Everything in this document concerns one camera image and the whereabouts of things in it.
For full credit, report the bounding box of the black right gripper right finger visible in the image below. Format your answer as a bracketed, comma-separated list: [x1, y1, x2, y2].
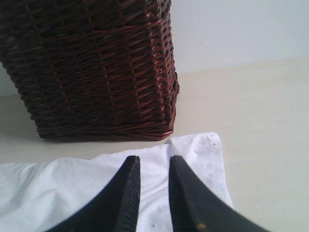
[169, 156, 266, 232]

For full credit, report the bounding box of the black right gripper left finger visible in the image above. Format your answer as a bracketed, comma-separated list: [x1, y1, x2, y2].
[48, 156, 140, 232]

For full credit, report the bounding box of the white t-shirt red lettering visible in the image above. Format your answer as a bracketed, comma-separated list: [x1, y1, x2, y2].
[0, 132, 232, 232]

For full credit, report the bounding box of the dark brown wicker basket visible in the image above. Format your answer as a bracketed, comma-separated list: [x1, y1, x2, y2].
[0, 0, 179, 141]

